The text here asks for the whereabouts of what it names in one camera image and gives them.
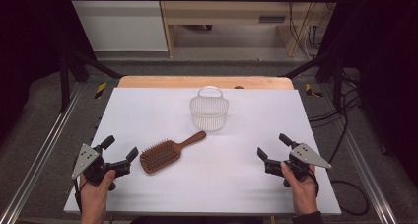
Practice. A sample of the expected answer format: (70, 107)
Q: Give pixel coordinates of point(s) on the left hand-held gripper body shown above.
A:
(95, 168)

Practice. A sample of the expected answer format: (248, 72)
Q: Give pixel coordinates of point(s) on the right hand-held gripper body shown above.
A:
(300, 161)

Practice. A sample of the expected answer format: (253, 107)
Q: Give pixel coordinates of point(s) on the brown wooden hairbrush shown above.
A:
(161, 155)

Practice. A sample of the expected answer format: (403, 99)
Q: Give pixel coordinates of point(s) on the person's left hand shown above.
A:
(95, 194)

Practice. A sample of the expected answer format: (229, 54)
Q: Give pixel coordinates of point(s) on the person's right hand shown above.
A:
(302, 192)

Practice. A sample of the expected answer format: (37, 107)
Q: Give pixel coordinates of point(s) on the light wooden table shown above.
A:
(164, 82)

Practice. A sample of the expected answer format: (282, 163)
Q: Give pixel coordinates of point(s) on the person's dark clothing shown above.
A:
(197, 220)

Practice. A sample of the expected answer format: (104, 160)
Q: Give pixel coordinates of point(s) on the black curtain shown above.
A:
(29, 36)
(387, 53)

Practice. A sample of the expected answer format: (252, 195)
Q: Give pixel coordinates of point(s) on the white cabinet on casters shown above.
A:
(230, 13)

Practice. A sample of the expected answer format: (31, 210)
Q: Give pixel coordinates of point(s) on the aluminium floor rail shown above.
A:
(364, 164)
(42, 151)

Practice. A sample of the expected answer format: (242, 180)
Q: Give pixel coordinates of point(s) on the black metal frame stand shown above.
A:
(337, 82)
(64, 82)

